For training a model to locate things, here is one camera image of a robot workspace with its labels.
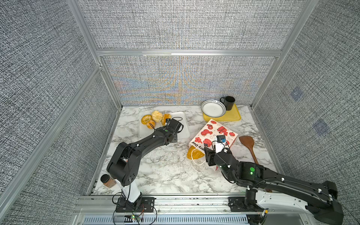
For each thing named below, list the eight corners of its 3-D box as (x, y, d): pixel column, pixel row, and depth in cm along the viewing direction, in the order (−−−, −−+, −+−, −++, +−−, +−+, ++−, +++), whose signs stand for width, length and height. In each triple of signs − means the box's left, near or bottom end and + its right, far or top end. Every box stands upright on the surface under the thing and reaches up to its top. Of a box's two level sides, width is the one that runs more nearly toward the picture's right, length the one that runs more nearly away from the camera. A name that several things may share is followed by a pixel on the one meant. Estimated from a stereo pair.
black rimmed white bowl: (202, 118, 114) (203, 115, 111) (200, 102, 126) (200, 99, 123) (226, 118, 114) (227, 115, 111) (221, 102, 126) (222, 99, 123)
